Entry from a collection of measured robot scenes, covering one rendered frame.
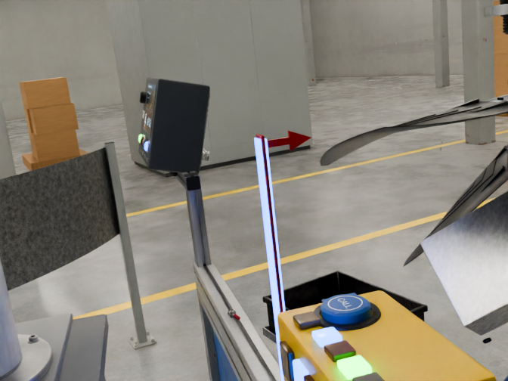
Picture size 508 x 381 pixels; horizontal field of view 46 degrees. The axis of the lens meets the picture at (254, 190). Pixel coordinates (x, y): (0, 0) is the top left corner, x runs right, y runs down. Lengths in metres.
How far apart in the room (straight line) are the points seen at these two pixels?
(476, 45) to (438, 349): 6.56
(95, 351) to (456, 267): 0.49
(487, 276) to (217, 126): 6.28
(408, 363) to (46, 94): 8.28
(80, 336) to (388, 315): 0.51
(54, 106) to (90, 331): 7.79
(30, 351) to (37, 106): 7.82
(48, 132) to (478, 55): 5.54
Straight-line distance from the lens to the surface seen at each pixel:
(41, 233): 2.39
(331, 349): 0.44
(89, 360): 0.81
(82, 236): 2.54
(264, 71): 7.23
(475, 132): 7.07
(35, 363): 0.79
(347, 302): 0.50
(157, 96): 1.25
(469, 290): 0.81
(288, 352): 0.48
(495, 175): 0.95
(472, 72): 7.01
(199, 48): 6.90
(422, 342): 0.46
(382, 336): 0.46
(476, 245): 0.83
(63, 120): 8.64
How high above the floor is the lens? 1.29
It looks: 13 degrees down
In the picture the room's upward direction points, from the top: 7 degrees counter-clockwise
